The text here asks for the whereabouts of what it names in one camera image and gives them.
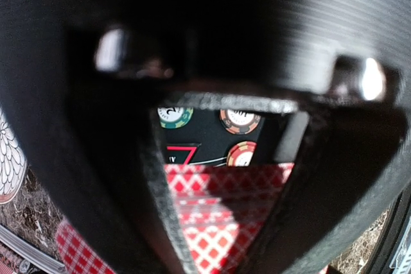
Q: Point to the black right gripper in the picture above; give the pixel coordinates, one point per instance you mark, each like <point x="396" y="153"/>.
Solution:
<point x="81" y="82"/>

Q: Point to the green chip mat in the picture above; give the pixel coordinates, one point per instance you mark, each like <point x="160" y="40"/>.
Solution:
<point x="174" y="117"/>

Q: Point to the black chip mat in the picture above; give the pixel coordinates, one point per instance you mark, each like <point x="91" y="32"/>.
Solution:
<point x="239" y="122"/>

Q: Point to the red chip mat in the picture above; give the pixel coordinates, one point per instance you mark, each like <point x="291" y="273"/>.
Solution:
<point x="241" y="154"/>

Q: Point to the red playing card deck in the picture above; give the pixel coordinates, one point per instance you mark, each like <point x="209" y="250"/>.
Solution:
<point x="222" y="209"/>

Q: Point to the triangular all in button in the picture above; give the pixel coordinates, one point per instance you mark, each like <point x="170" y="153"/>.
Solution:
<point x="181" y="154"/>

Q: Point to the patterned ceramic plate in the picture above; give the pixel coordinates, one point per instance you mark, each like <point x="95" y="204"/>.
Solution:
<point x="14" y="164"/>

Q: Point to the round black poker mat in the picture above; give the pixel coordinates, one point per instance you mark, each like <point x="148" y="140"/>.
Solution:
<point x="205" y="128"/>

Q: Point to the aluminium poker chip case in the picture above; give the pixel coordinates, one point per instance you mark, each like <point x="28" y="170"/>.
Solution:
<point x="30" y="253"/>

